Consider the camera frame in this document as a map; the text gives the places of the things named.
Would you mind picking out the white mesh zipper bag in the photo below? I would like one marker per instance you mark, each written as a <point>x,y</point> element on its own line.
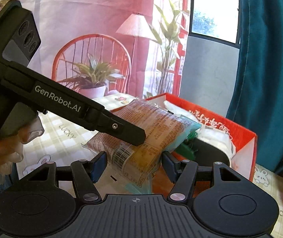
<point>228,148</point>

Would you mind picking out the checkered rabbit print tablecloth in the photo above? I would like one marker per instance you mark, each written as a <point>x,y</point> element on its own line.
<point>64,138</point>

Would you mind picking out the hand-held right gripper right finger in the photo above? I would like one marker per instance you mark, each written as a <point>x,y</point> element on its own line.
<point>168,166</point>

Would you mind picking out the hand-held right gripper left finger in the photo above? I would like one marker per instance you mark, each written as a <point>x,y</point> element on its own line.
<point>99,164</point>

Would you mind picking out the green fuzzy item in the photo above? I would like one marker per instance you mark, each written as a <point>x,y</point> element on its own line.
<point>188,148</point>

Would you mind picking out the printed pink room backdrop cloth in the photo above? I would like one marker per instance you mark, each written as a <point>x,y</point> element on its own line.
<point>82,10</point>

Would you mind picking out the teal curtain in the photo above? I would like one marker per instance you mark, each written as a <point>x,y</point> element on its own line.
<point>267,79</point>

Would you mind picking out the red strawberry print cardboard box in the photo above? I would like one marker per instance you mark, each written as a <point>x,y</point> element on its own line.
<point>245,153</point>

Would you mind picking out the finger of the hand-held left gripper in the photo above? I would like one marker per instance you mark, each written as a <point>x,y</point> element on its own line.
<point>121,131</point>

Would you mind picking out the clear snack packet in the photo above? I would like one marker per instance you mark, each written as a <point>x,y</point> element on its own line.
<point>156,121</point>

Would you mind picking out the window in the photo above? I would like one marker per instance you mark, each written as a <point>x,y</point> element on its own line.
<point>213,17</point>

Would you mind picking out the black soft item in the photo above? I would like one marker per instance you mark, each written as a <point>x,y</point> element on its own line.
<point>210,153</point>

